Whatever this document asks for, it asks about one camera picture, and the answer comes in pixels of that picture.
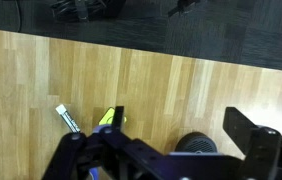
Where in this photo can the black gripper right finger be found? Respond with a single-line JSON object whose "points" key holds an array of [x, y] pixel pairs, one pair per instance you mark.
{"points": [[261, 146]]}

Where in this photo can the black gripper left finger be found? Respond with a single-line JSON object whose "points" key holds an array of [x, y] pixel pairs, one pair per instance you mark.
{"points": [[81, 150]]}

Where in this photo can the white whiteboard marker pen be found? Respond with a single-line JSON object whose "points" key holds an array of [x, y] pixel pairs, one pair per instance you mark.
{"points": [[68, 119]]}

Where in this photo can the yellow smiley face block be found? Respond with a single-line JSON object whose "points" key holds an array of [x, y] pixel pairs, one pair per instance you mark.
{"points": [[107, 117]]}

